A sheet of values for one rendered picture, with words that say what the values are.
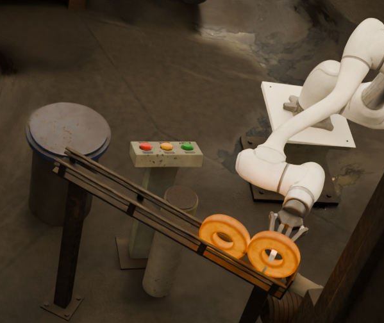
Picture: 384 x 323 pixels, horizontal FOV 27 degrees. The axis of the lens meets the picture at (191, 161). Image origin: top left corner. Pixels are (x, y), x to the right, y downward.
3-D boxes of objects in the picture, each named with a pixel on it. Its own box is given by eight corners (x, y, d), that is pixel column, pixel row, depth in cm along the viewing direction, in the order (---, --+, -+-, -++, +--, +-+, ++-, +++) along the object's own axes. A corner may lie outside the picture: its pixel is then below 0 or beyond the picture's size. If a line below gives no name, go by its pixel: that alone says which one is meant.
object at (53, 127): (102, 232, 327) (116, 158, 297) (22, 234, 318) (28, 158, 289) (94, 174, 348) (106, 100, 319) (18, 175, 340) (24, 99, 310)
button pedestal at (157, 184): (173, 268, 321) (204, 160, 278) (114, 270, 315) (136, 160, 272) (166, 236, 332) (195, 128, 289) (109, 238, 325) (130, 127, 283)
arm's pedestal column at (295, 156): (239, 138, 383) (255, 89, 361) (318, 143, 392) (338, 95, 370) (252, 201, 355) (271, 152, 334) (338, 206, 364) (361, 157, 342)
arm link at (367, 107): (349, 85, 346) (396, 105, 345) (334, 118, 344) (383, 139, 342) (395, 24, 271) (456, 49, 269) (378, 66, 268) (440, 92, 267)
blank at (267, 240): (305, 256, 230) (309, 248, 233) (258, 229, 232) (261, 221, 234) (284, 286, 241) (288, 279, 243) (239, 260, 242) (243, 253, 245)
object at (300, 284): (311, 307, 240) (319, 297, 236) (284, 293, 241) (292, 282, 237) (317, 293, 245) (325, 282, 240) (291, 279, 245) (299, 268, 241)
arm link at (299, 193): (283, 201, 259) (277, 213, 255) (291, 181, 253) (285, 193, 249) (309, 213, 258) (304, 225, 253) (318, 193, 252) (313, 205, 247)
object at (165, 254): (174, 297, 311) (201, 209, 275) (144, 298, 308) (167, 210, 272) (169, 272, 319) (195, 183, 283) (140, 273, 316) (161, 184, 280)
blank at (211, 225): (254, 239, 234) (258, 231, 237) (208, 212, 236) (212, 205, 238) (236, 268, 245) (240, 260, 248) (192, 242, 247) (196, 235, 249)
